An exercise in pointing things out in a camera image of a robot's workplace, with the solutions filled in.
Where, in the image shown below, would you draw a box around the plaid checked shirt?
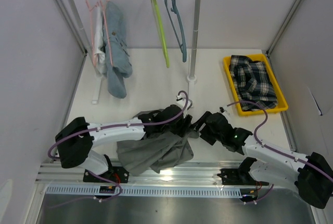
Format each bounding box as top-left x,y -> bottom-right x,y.
229,55 -> 278,111

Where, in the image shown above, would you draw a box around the pink wire hanger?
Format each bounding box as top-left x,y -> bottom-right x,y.
99,0 -> 113,67
81,0 -> 99,67

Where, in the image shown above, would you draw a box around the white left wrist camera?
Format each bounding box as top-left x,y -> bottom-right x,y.
176,94 -> 193,110

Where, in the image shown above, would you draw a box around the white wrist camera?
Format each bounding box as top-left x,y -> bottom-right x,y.
219,107 -> 230,117
176,94 -> 193,110

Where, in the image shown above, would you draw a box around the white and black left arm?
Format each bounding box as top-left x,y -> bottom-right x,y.
55,104 -> 194,182

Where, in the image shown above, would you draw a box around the light blue denim garment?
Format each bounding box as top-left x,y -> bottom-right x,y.
104,1 -> 133,99

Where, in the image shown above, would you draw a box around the slotted cable duct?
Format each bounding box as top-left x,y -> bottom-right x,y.
46,184 -> 242,199

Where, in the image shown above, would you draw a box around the green plastic hanger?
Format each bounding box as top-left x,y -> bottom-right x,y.
150,0 -> 170,68

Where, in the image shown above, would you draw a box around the blue plastic hanger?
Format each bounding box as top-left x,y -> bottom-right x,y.
162,0 -> 187,63

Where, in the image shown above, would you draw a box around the metal clothes rack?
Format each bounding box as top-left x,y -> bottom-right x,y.
67,0 -> 201,100

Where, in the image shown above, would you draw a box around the grey pleated skirt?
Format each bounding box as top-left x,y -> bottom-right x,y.
117,115 -> 198,176

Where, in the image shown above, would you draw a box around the aluminium mounting rail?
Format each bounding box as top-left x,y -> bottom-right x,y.
35,161 -> 240,187

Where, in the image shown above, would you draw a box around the white garment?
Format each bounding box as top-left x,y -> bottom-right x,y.
94,6 -> 107,76

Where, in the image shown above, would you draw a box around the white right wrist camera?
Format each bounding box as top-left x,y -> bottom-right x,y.
219,107 -> 230,117

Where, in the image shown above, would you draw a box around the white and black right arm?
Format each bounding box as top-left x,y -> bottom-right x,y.
192,111 -> 332,209

